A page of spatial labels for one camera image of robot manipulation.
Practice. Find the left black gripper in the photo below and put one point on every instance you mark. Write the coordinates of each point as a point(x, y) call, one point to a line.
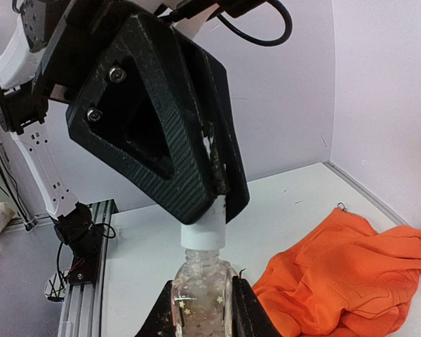
point(84, 31)

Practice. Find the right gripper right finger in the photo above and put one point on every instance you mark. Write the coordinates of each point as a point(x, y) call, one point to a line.
point(249, 318)

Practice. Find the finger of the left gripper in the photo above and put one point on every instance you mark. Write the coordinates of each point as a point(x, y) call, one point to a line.
point(210, 83)
point(139, 114)

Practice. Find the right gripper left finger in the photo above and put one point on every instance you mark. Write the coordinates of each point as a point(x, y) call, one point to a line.
point(159, 322)

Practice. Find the small nail polish bottle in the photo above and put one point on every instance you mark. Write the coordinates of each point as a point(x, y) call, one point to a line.
point(201, 295)

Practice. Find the white nail polish cap brush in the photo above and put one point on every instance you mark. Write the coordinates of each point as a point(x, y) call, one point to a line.
point(209, 232)

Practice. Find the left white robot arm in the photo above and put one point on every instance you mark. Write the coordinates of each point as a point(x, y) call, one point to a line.
point(23, 113)

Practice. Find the orange cloth garment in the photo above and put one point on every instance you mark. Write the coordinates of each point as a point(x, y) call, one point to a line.
point(343, 279)

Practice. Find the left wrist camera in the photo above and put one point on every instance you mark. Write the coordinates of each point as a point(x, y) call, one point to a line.
point(188, 17)

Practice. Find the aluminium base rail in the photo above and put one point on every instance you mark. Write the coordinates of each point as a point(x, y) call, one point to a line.
point(81, 313)

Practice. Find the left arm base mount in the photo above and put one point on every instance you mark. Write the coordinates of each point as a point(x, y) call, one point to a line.
point(84, 237)

